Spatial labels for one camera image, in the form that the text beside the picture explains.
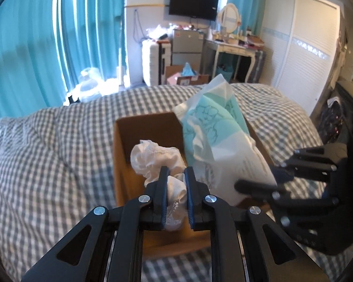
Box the teal waste basket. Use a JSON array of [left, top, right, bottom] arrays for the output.
[[215, 66, 234, 83]]

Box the white cloth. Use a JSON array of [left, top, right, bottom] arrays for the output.
[[130, 139, 188, 231]]

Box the oval vanity mirror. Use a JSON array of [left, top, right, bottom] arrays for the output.
[[217, 3, 242, 38]]

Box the white suitcase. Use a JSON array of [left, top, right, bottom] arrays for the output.
[[141, 39, 171, 87]]

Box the teal white wipes pack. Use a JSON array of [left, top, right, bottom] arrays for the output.
[[173, 75, 276, 206]]

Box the floor cardboard box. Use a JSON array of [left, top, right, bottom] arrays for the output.
[[166, 63, 210, 86]]

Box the teal curtain right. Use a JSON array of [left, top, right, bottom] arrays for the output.
[[227, 0, 267, 38]]

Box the teal curtain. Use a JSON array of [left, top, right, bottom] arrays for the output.
[[227, 0, 267, 38], [0, 0, 126, 119]]

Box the brown cardboard box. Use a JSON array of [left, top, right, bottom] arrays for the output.
[[113, 112, 272, 259]]

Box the black wall television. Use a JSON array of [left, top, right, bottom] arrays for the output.
[[168, 0, 219, 21]]

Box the clear water jug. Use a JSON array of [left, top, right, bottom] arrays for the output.
[[72, 67, 104, 102]]

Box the white dressing table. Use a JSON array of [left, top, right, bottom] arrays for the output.
[[200, 39, 266, 83]]

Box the teal curtain left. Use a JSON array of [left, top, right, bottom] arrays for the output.
[[0, 0, 126, 119]]

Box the white louvered wardrobe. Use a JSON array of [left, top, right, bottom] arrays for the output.
[[260, 0, 341, 115]]

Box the checkered bed cover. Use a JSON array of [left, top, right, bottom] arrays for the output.
[[0, 83, 323, 281]]

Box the small grey fridge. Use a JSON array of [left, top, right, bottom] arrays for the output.
[[171, 29, 204, 71]]

